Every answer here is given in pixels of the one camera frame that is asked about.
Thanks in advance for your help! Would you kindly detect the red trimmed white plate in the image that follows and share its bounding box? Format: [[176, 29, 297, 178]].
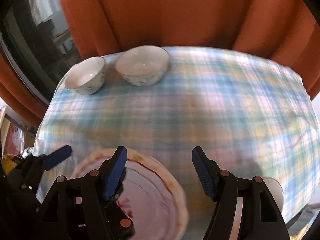
[[71, 147, 190, 240]]

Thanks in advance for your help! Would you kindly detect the white bowl blue floral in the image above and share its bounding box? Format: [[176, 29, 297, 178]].
[[263, 177, 284, 212], [65, 56, 105, 95], [115, 46, 170, 86]]

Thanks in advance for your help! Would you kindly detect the cardboard boxes clutter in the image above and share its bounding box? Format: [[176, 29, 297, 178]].
[[1, 105, 35, 175]]

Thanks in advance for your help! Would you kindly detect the plaid blue tablecloth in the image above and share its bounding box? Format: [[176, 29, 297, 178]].
[[34, 47, 319, 239]]

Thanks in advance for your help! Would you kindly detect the dark glass window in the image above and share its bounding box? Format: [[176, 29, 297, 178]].
[[1, 0, 81, 104]]

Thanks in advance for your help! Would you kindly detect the orange curtain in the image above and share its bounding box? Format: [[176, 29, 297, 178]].
[[0, 0, 320, 128]]

